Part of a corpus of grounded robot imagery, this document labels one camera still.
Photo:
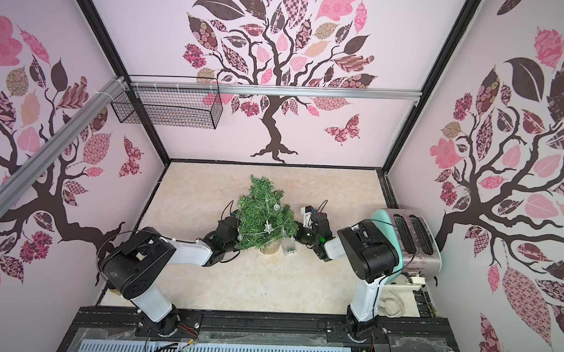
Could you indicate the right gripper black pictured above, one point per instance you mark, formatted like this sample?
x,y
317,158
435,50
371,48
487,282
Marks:
x,y
303,230

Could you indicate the small green christmas tree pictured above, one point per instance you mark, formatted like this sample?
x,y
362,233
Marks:
x,y
260,187

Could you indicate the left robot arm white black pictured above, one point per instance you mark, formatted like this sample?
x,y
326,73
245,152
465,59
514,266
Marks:
x,y
133,268

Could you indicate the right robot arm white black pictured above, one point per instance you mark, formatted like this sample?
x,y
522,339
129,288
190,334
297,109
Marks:
x,y
374,259

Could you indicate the clear battery box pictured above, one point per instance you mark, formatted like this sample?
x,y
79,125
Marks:
x,y
288,246

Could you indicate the mint green toaster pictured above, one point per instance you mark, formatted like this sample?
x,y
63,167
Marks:
x,y
409,231

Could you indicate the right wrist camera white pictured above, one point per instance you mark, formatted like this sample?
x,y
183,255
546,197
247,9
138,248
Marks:
x,y
308,210

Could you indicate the black wire basket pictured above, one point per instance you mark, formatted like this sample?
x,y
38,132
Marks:
x,y
193,102

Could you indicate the back aluminium rail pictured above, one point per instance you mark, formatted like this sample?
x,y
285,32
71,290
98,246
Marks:
x,y
301,91

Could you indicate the aluminium rail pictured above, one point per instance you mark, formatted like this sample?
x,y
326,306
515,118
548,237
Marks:
x,y
301,91
30,171

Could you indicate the black base frame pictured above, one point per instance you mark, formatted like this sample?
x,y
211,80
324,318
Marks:
x,y
261,328

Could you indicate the left aluminium rail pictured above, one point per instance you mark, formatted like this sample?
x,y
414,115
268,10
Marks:
x,y
30,171

